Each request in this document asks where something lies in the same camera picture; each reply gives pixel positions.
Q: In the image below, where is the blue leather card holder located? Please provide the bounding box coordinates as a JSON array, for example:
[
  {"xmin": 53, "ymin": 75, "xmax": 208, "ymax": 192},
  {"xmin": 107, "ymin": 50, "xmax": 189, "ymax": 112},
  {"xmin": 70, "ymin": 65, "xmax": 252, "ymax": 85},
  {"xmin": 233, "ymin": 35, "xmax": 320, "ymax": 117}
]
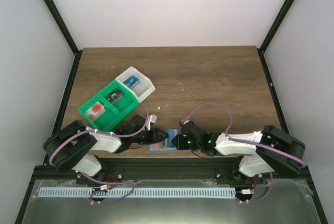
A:
[{"xmin": 148, "ymin": 129, "xmax": 176, "ymax": 151}]

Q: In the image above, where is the blue VIP credit card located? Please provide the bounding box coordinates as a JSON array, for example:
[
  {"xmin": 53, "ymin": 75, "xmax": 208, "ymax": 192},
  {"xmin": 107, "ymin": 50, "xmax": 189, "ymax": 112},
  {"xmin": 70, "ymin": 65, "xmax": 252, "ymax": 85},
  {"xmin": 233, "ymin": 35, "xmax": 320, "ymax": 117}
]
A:
[{"xmin": 165, "ymin": 129, "xmax": 180, "ymax": 149}]

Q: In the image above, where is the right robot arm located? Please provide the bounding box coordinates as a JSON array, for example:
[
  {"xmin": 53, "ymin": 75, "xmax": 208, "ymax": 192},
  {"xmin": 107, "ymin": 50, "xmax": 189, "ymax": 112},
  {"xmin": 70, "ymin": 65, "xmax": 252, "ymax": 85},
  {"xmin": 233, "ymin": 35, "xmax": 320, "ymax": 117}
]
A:
[{"xmin": 171, "ymin": 121, "xmax": 306, "ymax": 179}]

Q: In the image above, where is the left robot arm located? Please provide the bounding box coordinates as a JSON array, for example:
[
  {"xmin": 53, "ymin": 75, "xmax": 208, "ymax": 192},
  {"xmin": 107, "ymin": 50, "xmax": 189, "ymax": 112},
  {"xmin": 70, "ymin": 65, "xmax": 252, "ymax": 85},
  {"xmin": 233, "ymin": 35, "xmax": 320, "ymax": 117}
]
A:
[{"xmin": 43, "ymin": 114, "xmax": 168, "ymax": 177}]

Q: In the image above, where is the red card in holder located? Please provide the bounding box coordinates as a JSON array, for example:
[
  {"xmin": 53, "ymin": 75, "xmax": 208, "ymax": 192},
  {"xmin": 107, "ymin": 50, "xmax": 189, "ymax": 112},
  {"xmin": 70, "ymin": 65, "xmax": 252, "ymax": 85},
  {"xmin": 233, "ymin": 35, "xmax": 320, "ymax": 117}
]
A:
[{"xmin": 148, "ymin": 142, "xmax": 165, "ymax": 151}]

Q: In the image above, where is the black card stack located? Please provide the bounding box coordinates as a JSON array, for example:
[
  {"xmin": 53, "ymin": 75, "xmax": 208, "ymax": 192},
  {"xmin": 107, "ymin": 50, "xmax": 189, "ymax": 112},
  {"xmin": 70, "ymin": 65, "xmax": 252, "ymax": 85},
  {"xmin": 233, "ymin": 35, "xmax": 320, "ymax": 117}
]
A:
[{"xmin": 105, "ymin": 89, "xmax": 123, "ymax": 104}]

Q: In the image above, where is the red white card stack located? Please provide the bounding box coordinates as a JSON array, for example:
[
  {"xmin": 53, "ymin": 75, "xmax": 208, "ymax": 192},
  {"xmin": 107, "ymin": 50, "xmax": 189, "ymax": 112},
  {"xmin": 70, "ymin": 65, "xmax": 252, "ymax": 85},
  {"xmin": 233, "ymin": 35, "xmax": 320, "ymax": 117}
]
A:
[{"xmin": 85, "ymin": 102, "xmax": 105, "ymax": 121}]

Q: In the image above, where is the blue VIP card stack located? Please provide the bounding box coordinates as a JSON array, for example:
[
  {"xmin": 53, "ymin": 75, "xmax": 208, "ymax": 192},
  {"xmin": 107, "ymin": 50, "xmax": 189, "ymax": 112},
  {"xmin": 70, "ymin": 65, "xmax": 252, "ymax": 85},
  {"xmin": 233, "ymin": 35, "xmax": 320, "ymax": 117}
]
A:
[{"xmin": 123, "ymin": 75, "xmax": 140, "ymax": 89}]

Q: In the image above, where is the green plastic bin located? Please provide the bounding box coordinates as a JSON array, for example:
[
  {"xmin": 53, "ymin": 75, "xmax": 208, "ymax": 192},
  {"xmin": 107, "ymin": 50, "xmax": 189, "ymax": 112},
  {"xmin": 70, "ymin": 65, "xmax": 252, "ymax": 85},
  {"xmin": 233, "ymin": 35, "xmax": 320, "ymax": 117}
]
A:
[
  {"xmin": 78, "ymin": 95, "xmax": 121, "ymax": 132},
  {"xmin": 97, "ymin": 80, "xmax": 139, "ymax": 120}
]

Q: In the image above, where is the green plastic bin front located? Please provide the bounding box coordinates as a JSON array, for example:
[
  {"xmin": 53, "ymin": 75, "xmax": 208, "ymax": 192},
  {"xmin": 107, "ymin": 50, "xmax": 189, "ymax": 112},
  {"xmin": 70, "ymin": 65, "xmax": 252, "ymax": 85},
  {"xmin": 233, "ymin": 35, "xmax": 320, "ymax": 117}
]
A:
[{"xmin": 78, "ymin": 95, "xmax": 121, "ymax": 132}]

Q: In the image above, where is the white plastic bin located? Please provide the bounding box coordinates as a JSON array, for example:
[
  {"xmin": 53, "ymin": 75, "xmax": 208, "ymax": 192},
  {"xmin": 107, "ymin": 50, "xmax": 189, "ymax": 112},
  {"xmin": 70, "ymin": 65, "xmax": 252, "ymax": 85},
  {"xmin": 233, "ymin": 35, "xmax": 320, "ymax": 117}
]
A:
[{"xmin": 115, "ymin": 66, "xmax": 156, "ymax": 103}]

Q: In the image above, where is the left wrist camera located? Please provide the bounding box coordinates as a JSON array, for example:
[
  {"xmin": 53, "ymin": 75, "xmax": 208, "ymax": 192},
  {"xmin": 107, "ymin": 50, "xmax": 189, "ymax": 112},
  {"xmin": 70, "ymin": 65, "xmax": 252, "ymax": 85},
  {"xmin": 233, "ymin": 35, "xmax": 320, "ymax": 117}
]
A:
[{"xmin": 146, "ymin": 114, "xmax": 157, "ymax": 131}]

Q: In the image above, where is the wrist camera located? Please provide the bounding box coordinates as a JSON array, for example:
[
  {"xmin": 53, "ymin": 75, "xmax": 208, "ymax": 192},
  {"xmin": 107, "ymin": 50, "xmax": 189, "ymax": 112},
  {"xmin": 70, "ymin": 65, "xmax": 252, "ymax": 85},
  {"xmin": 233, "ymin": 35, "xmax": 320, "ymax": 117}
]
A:
[
  {"xmin": 179, "ymin": 120, "xmax": 190, "ymax": 127},
  {"xmin": 146, "ymin": 114, "xmax": 157, "ymax": 131}
]

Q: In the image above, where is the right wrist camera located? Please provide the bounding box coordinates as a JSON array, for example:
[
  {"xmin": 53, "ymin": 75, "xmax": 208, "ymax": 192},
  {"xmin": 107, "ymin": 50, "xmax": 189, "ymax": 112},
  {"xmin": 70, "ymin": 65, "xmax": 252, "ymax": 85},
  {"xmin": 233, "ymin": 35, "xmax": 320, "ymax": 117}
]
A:
[{"xmin": 179, "ymin": 120, "xmax": 190, "ymax": 127}]

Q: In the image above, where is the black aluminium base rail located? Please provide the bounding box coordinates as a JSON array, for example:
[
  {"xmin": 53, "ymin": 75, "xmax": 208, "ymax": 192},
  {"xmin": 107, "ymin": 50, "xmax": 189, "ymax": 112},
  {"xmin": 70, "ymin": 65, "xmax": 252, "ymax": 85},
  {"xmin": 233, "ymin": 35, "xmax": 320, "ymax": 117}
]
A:
[{"xmin": 33, "ymin": 157, "xmax": 308, "ymax": 185}]

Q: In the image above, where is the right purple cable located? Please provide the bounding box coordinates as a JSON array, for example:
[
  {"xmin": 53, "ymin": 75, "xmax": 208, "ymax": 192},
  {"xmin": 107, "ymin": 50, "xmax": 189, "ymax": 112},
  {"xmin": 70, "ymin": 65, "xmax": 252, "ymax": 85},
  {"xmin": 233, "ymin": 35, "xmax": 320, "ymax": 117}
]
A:
[{"xmin": 182, "ymin": 102, "xmax": 306, "ymax": 169}]

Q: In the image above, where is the light blue cable duct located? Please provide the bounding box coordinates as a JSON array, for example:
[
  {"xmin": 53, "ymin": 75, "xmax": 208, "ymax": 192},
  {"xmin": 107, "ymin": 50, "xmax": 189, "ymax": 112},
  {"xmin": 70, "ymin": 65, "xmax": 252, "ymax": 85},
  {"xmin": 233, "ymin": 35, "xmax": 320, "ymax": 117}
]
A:
[{"xmin": 38, "ymin": 187, "xmax": 236, "ymax": 199}]

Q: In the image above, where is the right black frame post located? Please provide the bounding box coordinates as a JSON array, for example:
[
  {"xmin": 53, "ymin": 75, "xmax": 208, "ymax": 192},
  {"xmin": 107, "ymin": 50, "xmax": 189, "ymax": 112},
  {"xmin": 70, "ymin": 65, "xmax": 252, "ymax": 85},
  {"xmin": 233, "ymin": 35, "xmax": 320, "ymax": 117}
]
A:
[{"xmin": 259, "ymin": 0, "xmax": 311, "ymax": 52}]

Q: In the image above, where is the black frame post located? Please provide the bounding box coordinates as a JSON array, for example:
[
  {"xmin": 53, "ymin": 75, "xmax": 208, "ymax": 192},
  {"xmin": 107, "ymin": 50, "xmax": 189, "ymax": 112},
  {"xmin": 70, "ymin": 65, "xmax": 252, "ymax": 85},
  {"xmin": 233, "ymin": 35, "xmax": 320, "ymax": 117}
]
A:
[
  {"xmin": 28, "ymin": 0, "xmax": 80, "ymax": 55},
  {"xmin": 259, "ymin": 0, "xmax": 311, "ymax": 52}
]

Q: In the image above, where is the left black frame post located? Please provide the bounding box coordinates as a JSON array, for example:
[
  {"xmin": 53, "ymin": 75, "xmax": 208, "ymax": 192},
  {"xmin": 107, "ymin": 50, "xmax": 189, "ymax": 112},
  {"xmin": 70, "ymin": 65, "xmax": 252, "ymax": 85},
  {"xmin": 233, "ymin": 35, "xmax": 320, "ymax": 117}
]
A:
[{"xmin": 28, "ymin": 0, "xmax": 80, "ymax": 55}]

